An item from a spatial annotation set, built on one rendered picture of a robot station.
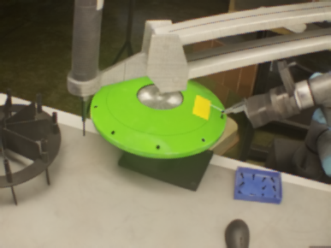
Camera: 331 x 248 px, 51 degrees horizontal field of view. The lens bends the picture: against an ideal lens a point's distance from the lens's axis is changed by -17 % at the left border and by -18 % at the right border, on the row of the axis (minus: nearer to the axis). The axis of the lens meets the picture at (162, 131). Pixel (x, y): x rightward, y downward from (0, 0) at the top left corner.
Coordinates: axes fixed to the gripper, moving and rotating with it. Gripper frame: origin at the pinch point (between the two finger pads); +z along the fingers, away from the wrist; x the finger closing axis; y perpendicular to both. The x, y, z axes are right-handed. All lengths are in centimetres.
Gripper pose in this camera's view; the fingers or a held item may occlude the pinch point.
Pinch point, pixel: (221, 113)
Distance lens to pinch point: 92.9
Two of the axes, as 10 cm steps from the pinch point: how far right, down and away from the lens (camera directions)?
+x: 1.8, -6.0, 7.8
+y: 4.8, 7.5, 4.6
